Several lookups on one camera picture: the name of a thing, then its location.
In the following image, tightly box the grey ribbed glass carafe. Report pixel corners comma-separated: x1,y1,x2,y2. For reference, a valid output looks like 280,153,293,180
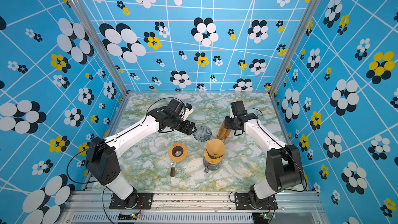
203,158,222,173

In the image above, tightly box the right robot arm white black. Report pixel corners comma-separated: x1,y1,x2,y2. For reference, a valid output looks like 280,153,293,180
224,101,307,209

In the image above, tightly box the wooden ring dripper holder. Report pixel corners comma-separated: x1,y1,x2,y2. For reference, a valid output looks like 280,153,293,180
204,151,223,164

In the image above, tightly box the aluminium front rail frame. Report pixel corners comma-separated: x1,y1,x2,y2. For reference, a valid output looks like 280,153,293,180
59,191,329,224

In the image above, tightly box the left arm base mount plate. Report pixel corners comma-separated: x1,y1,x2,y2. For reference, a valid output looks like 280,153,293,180
109,192,154,210

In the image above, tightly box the grey glass dripper cone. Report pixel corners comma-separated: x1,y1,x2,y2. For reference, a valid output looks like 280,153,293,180
193,125,212,142

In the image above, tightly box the glass scoop wooden handle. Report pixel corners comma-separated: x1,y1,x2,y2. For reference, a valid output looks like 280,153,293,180
170,161,176,177

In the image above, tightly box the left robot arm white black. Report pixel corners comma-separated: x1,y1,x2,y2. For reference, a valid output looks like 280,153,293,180
85,97,197,209

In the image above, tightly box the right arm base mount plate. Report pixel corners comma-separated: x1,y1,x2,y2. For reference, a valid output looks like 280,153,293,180
231,192,278,212

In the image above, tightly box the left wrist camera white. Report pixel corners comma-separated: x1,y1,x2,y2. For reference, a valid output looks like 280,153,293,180
182,103,194,121

